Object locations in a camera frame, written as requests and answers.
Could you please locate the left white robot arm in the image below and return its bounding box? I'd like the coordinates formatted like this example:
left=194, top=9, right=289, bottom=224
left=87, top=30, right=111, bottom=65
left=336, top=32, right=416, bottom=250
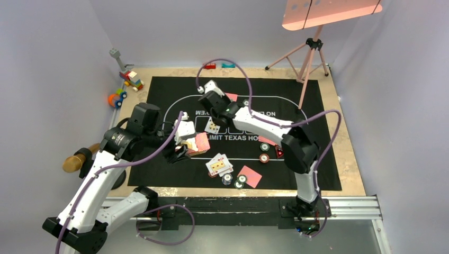
left=42, top=103, right=195, bottom=253

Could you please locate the seven of clubs card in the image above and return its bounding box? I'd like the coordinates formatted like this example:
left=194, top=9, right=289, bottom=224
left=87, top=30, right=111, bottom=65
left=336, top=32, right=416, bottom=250
left=204, top=117, right=220, bottom=134

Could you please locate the red backed card bottom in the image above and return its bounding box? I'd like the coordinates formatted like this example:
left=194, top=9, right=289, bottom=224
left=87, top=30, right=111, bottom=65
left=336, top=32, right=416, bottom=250
left=237, top=166, right=262, bottom=188

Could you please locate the black poker table mat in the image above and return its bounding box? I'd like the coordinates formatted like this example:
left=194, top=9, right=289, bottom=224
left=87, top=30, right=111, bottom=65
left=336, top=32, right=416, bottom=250
left=128, top=77, right=324, bottom=190

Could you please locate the pink music stand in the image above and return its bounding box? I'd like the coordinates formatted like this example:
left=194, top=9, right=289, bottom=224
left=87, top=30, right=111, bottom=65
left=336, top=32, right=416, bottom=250
left=265, top=0, right=383, bottom=109

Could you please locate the pink playing card box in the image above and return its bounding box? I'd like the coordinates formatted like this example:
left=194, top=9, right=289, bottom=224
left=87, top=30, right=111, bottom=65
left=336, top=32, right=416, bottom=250
left=175, top=132, right=210, bottom=156

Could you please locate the face-up playing cards pile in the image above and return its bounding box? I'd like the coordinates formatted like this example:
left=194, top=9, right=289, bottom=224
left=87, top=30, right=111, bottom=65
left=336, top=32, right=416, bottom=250
left=205, top=153, right=232, bottom=176

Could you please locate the blue poker chip stack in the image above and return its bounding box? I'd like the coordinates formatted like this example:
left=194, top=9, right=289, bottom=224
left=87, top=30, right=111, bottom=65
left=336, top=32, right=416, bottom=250
left=222, top=173, right=232, bottom=186

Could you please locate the green poker chip stack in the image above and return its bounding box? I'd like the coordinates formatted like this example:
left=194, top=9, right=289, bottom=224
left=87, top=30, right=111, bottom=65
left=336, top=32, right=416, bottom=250
left=237, top=175, right=247, bottom=184

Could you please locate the red small block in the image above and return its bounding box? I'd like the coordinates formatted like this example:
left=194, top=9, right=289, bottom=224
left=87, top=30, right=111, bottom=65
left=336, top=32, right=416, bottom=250
left=203, top=62, right=217, bottom=69

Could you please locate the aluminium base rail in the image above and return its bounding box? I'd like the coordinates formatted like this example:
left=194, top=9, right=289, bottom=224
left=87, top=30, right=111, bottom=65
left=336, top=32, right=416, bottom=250
left=93, top=194, right=391, bottom=253

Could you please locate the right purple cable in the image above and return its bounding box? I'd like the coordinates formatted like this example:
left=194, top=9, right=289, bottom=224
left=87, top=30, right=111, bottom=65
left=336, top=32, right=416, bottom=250
left=195, top=58, right=343, bottom=239

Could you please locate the colourful toy block train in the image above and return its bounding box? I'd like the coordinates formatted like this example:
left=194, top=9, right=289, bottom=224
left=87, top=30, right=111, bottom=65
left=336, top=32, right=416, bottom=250
left=119, top=70, right=144, bottom=92

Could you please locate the teal small block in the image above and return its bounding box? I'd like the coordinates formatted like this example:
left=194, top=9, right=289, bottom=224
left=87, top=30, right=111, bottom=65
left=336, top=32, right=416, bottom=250
left=221, top=62, right=236, bottom=68

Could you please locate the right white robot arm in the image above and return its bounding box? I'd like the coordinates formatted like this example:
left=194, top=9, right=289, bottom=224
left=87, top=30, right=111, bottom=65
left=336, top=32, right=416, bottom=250
left=196, top=80, right=319, bottom=215

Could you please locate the red backed card top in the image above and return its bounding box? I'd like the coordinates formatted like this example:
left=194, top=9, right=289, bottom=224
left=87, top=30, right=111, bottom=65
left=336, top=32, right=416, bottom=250
left=225, top=93, right=238, bottom=102

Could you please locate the red triangular button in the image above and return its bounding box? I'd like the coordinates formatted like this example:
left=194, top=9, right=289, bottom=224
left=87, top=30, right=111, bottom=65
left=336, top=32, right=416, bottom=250
left=275, top=146, right=284, bottom=159

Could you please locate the purple cable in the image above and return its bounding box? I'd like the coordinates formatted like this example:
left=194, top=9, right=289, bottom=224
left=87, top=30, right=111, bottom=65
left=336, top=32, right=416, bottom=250
left=195, top=58, right=343, bottom=239
left=55, top=111, right=196, bottom=254

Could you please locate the red backed card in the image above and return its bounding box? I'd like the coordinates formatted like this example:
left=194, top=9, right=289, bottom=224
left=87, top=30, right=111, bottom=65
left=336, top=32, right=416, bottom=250
left=225, top=93, right=238, bottom=102
left=237, top=166, right=262, bottom=188
left=258, top=135, right=277, bottom=146

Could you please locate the gold microphone on stand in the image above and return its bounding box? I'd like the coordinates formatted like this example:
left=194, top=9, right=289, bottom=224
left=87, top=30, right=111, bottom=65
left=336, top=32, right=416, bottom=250
left=62, top=143, right=100, bottom=179

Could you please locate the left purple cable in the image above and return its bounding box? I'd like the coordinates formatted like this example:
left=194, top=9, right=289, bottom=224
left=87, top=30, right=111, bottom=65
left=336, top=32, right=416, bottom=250
left=55, top=111, right=196, bottom=254

